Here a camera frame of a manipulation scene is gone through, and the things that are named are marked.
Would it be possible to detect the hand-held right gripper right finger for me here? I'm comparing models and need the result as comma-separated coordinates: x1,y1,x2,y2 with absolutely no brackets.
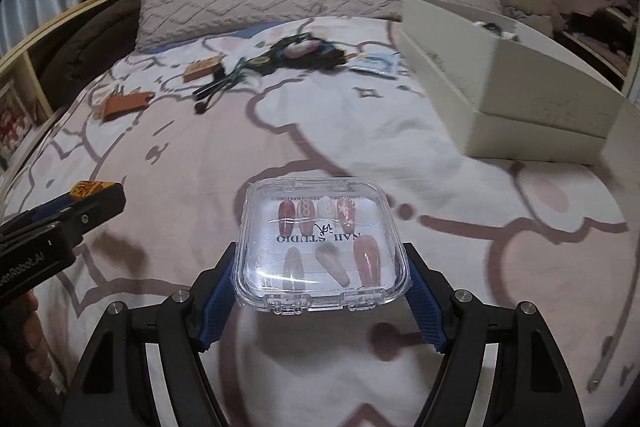
400,242,586,427

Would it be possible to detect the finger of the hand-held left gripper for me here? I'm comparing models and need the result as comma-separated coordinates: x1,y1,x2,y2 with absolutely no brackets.
64,183,127,234
0,195,82,233

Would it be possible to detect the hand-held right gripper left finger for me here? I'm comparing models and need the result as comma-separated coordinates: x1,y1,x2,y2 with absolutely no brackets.
65,241,241,427

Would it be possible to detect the yellow red small box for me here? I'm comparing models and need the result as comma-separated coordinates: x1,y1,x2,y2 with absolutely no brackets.
70,179,118,202

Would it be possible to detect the orange leather key holder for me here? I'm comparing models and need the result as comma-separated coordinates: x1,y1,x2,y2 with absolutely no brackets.
100,91,153,122

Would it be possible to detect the clear plastic nail case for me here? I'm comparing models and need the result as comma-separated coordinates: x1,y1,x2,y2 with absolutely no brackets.
234,177,411,313

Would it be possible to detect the white storage box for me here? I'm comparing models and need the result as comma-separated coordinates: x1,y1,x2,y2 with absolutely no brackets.
398,0,632,166

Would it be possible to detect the brown blue crochet bag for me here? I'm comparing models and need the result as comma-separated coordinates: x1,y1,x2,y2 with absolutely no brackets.
265,32,351,72

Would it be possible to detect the person's left hand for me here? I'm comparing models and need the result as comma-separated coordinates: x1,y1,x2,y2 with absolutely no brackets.
0,289,56,393

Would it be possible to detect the red white picture card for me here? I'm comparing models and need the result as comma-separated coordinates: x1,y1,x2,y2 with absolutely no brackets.
0,79,36,158

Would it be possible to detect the wooden shelf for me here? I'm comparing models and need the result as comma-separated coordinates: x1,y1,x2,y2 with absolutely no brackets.
0,0,146,178

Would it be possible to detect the black pen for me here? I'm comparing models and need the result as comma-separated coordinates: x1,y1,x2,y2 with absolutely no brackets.
192,74,228,100

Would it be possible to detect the small wooden block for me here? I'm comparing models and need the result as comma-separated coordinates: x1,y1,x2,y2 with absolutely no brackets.
182,57,223,82

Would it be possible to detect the brown comforter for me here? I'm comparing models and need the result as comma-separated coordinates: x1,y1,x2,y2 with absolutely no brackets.
40,0,146,92

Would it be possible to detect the white translucent curtain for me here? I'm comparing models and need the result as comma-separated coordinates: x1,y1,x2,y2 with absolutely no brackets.
0,0,83,52

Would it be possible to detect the blue white packet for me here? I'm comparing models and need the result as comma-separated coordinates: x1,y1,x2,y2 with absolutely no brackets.
348,52,401,80

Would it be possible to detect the beige plush cushion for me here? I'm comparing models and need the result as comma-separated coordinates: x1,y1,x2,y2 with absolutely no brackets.
495,0,566,38

